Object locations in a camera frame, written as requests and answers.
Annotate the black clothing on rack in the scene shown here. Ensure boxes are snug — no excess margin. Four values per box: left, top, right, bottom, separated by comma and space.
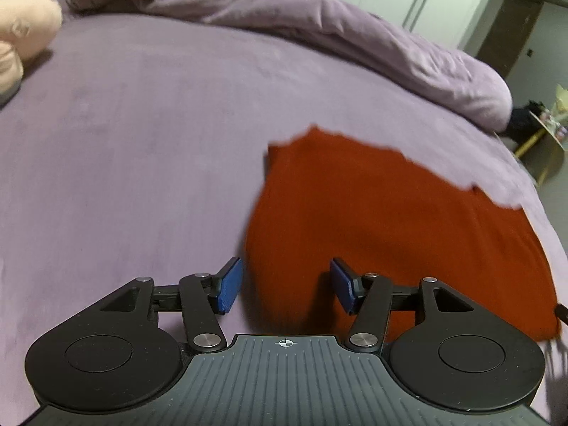
503, 101, 543, 144

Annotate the red knitted sweater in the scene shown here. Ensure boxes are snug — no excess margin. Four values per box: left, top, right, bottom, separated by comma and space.
245, 128, 560, 342

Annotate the yellow wooden rack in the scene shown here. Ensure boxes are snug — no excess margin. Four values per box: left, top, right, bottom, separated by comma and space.
514, 84, 567, 187

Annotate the purple rolled duvet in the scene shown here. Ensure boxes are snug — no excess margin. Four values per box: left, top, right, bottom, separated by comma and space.
67, 0, 512, 132

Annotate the purple bed sheet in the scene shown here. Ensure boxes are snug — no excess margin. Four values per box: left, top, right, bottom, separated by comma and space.
1, 13, 567, 425

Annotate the pink plush toy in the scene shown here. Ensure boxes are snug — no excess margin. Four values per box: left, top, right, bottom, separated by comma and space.
0, 0, 62, 107

